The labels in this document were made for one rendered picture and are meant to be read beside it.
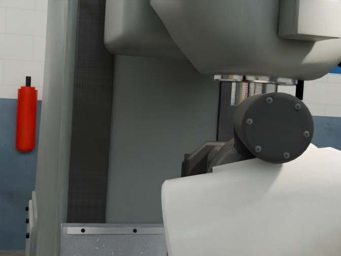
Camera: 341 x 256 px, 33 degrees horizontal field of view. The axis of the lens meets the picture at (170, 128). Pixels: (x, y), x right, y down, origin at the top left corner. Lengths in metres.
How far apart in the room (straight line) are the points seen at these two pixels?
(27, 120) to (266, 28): 4.15
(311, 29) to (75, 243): 0.58
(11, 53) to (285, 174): 4.50
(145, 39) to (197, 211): 0.41
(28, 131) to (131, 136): 3.69
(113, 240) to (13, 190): 3.88
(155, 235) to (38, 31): 3.90
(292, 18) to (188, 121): 0.51
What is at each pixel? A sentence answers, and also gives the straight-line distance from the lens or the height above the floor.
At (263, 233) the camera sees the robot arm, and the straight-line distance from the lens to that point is 0.29.
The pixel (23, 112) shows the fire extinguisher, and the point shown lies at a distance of 4.61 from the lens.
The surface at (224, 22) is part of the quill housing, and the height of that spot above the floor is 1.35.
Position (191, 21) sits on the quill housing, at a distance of 0.53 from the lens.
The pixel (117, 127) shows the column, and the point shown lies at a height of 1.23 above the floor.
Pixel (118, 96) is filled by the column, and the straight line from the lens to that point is 0.94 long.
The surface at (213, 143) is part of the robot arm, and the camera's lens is 0.49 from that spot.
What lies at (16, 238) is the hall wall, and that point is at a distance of 4.89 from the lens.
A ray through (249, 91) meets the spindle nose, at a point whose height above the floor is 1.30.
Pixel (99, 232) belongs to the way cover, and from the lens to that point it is 0.95.
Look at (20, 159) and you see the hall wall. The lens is 4.77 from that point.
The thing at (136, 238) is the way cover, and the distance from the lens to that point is 0.95.
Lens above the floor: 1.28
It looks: 3 degrees down
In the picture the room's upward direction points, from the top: 3 degrees clockwise
